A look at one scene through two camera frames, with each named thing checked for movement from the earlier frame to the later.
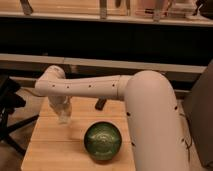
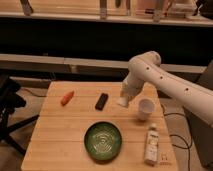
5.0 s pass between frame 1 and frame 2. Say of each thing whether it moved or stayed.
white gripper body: moved
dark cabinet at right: stayed
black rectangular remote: stayed
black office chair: stayed
